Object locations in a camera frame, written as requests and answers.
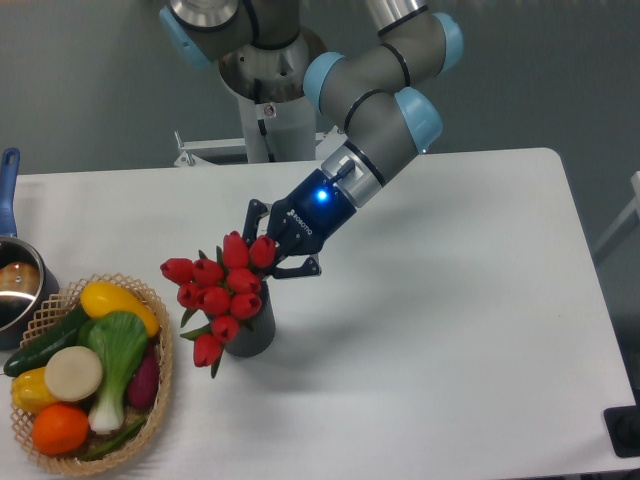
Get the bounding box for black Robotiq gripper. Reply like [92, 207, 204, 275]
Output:
[242, 169, 356, 279]

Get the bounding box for red tulip bouquet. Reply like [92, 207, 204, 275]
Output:
[160, 231, 276, 376]

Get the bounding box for dark grey ribbed vase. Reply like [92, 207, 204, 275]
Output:
[224, 281, 276, 358]

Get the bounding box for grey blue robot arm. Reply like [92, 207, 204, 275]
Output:
[159, 1, 464, 279]

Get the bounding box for green bok choy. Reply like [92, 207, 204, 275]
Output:
[79, 311, 148, 435]

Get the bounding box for yellow squash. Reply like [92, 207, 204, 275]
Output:
[80, 281, 160, 338]

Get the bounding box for purple sweet potato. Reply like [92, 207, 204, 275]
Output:
[126, 345, 160, 409]

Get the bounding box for woven wicker basket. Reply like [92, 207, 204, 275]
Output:
[9, 273, 173, 479]

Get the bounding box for beige round bun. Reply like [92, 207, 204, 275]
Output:
[45, 346, 103, 402]

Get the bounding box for green chili pepper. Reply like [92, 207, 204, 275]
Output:
[79, 416, 147, 461]

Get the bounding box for dark green cucumber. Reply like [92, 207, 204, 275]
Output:
[3, 306, 90, 377]

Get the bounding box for orange fruit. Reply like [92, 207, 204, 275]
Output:
[31, 403, 89, 456]

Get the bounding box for yellow bell pepper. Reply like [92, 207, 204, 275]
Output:
[11, 367, 60, 414]

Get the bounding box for black device at edge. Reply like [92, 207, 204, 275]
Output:
[603, 405, 639, 458]

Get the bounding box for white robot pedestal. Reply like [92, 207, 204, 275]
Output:
[217, 29, 331, 164]

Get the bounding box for white metal base frame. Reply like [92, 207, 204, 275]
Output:
[173, 127, 346, 167]

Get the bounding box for blue handled saucepan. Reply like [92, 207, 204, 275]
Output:
[1, 147, 59, 351]

